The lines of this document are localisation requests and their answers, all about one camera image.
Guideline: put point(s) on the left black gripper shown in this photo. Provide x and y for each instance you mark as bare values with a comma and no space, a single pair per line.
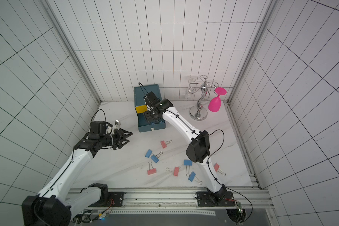
120,135

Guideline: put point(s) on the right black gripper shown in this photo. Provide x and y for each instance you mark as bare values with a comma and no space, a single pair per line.
148,113

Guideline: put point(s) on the teal drawer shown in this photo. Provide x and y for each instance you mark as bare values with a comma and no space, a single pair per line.
143,126

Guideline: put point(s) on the yellow top drawer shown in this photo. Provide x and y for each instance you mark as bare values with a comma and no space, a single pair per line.
140,109

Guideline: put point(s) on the blue clip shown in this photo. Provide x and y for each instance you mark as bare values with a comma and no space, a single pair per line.
155,158
149,153
187,164
192,177

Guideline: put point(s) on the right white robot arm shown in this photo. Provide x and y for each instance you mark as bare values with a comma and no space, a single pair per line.
198,150

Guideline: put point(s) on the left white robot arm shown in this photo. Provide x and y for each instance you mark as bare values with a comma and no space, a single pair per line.
50,207

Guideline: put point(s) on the metal spoon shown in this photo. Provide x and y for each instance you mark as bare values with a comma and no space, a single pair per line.
117,123

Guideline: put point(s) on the clear wine glass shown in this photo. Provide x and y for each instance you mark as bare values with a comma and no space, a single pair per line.
192,88

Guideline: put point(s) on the chrome glass rack stand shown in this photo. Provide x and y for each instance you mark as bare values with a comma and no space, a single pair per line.
198,112

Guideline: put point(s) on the pink clip front left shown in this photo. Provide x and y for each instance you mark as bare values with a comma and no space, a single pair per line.
151,169

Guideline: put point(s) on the pink clip lower centre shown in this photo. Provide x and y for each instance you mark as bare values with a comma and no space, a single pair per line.
175,171

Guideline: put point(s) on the pink plastic wine glass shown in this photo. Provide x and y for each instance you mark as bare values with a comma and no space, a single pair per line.
215,103

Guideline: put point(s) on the pink clip far right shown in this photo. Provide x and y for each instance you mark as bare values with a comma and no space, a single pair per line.
219,170

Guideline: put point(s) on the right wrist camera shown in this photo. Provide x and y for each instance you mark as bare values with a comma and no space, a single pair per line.
151,100

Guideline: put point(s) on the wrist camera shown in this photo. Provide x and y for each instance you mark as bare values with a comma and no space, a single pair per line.
101,128
151,100

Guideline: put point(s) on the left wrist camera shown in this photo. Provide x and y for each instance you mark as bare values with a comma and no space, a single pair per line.
101,128

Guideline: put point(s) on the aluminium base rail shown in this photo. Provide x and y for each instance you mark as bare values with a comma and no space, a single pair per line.
192,200

